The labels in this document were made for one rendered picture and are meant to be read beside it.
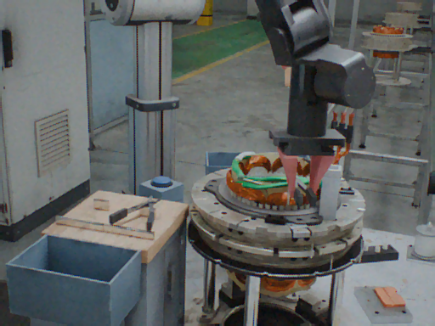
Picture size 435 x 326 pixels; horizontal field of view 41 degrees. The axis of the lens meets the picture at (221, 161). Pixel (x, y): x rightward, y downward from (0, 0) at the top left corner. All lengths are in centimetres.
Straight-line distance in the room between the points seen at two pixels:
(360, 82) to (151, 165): 78
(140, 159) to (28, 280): 61
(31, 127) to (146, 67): 198
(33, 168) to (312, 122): 267
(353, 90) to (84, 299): 47
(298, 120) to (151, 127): 65
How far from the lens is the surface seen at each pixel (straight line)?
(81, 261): 98
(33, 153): 336
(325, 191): 97
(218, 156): 139
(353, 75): 76
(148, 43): 138
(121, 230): 97
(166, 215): 104
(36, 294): 91
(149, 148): 142
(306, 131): 82
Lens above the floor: 150
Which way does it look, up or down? 19 degrees down
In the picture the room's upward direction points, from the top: 2 degrees clockwise
